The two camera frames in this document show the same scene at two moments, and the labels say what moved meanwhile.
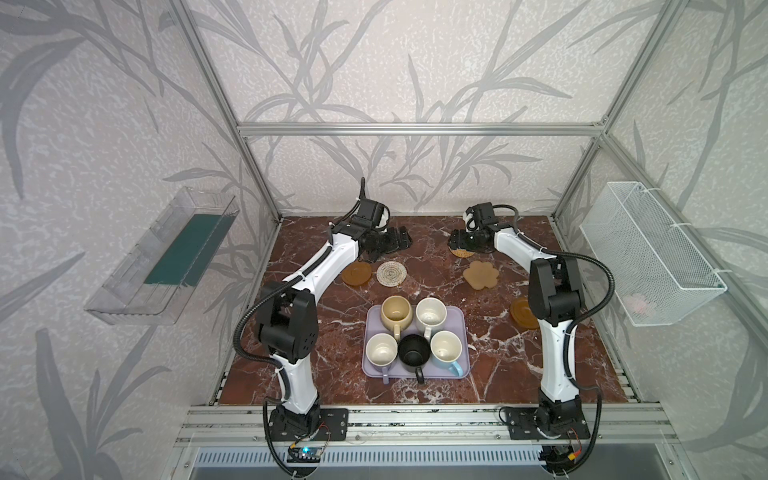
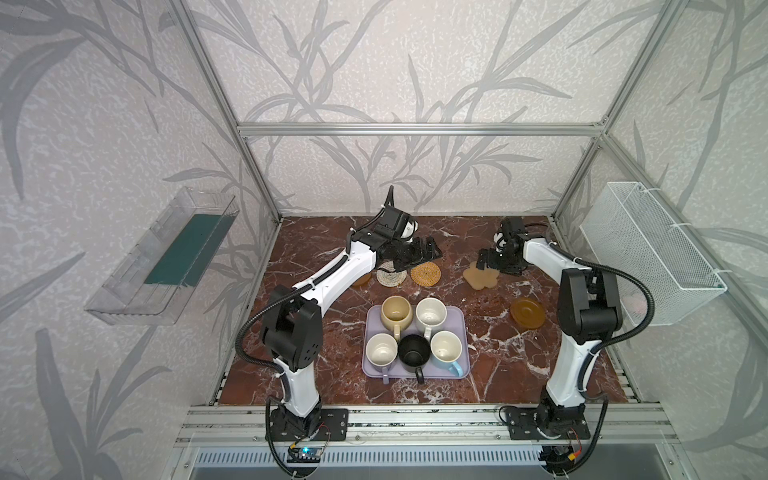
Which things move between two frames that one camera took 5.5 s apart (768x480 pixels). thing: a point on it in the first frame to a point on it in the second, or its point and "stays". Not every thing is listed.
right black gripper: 466,240 to 495,258
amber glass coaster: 522,314 stays
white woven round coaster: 391,274 stays
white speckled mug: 431,314 stays
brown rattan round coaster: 460,253 to 427,274
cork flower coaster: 481,275 stays
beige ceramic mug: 397,312 stays
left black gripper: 391,238 to 411,254
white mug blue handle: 445,349 stays
